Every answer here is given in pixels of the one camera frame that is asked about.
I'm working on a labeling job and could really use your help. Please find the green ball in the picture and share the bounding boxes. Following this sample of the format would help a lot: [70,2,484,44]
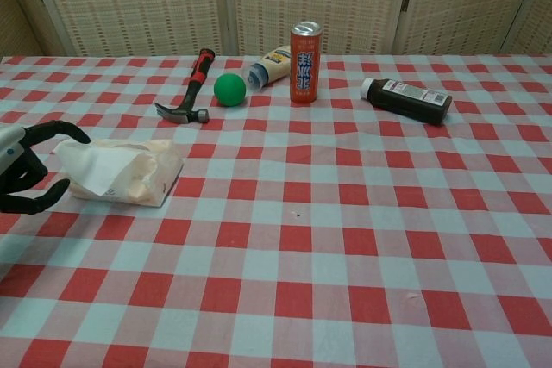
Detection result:
[213,72,248,107]

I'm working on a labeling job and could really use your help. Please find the woven folding screen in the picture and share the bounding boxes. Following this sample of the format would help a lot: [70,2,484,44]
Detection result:
[0,0,552,58]

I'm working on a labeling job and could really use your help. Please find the cream squeeze bottle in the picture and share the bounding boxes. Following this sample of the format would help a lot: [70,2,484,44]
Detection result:
[242,45,293,93]

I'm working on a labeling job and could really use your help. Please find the white plastic snack bag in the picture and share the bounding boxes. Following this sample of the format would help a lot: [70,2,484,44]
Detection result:
[67,138,185,209]

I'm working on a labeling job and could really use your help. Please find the red and black claw hammer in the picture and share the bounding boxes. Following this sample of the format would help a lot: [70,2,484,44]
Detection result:
[154,48,216,124]

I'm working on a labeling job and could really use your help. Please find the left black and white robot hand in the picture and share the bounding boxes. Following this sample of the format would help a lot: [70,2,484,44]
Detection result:
[0,120,92,216]

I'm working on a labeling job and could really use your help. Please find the red and white checkered tablecloth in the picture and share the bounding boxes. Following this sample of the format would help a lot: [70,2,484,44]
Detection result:
[0,53,552,368]

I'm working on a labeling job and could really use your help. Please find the dark brown medicine bottle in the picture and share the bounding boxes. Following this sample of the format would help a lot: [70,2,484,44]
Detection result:
[360,77,454,127]

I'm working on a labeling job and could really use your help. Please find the orange drink can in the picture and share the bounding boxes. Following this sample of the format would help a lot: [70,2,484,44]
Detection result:
[289,21,324,106]

